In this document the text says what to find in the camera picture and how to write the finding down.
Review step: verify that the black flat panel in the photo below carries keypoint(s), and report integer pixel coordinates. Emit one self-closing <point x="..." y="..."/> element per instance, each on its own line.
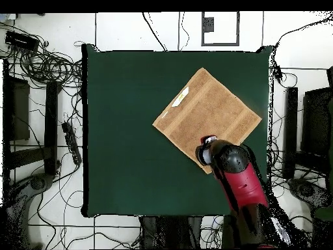
<point x="19" y="112"/>
<point x="316" y="122"/>

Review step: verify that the dark green round pad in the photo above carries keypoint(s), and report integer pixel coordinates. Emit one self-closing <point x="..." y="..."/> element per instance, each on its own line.
<point x="324" y="214"/>

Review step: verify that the black box device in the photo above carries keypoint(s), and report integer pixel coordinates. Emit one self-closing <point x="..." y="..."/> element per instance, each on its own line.
<point x="22" y="41"/>

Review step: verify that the grey stand base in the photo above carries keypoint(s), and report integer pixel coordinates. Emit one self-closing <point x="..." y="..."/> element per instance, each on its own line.
<point x="304" y="190"/>
<point x="39" y="182"/>

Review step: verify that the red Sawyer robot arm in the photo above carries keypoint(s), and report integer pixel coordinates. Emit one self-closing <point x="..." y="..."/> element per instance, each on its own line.
<point x="239" y="182"/>

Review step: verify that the tan terry towel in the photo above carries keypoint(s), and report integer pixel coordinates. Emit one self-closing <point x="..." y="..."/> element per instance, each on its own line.
<point x="208" y="112"/>

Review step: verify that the grey rectangular frame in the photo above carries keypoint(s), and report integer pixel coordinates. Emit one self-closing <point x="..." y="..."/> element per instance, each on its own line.
<point x="219" y="44"/>

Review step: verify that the black upright post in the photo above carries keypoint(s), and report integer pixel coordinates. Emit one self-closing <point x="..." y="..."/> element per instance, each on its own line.
<point x="50" y="125"/>
<point x="290" y="125"/>

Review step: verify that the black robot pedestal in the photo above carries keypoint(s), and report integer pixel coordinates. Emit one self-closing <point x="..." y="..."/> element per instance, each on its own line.
<point x="169" y="231"/>

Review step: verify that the dark green table cloth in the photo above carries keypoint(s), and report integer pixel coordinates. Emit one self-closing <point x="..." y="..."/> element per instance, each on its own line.
<point x="125" y="156"/>

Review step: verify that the long black power strip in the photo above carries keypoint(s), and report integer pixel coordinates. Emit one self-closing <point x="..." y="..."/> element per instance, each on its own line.
<point x="71" y="142"/>

